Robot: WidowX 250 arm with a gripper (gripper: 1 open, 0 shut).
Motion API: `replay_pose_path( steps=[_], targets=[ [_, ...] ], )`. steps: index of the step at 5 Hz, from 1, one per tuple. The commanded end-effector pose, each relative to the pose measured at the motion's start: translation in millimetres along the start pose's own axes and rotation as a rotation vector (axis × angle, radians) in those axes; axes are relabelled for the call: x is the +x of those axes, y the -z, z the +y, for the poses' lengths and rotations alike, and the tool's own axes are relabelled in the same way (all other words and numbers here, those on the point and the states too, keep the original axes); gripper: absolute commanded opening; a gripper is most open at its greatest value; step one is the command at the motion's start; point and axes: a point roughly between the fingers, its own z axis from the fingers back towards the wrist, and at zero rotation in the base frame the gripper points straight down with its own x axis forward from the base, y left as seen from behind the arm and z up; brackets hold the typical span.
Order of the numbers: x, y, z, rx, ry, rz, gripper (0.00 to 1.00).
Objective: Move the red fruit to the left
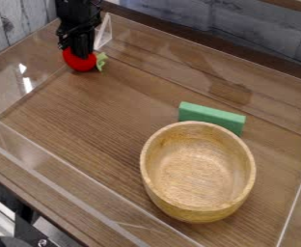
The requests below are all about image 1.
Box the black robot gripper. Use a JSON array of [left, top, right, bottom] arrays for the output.
[[56, 0, 103, 59]]

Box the red plush strawberry fruit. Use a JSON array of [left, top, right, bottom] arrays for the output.
[[63, 48, 108, 72]]

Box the green foam block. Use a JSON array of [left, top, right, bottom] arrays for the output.
[[179, 101, 245, 135]]

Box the wooden oval bowl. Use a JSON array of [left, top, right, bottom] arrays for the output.
[[140, 122, 256, 224]]

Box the clear acrylic tray enclosure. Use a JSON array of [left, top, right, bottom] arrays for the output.
[[0, 17, 301, 247]]

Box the black equipment with cable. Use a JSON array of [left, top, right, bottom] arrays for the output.
[[0, 214, 60, 247]]

